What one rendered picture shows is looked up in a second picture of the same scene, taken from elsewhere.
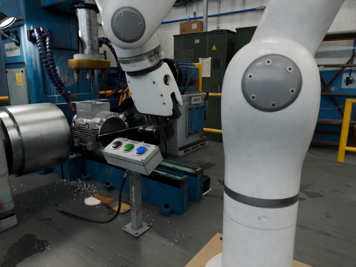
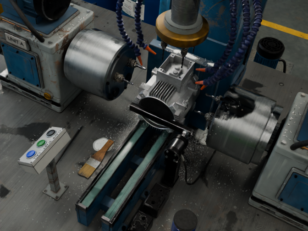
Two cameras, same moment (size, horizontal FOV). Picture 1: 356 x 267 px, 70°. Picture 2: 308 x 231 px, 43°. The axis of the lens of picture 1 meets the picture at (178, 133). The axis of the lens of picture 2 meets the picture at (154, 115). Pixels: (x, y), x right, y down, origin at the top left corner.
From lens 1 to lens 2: 138 cm
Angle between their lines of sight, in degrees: 72
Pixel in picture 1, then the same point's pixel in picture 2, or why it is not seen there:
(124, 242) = (37, 185)
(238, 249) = not seen: outside the picture
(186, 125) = (281, 186)
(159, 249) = (27, 211)
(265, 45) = not seen: outside the picture
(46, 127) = (86, 70)
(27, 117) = (79, 55)
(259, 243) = not seen: outside the picture
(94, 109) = (159, 76)
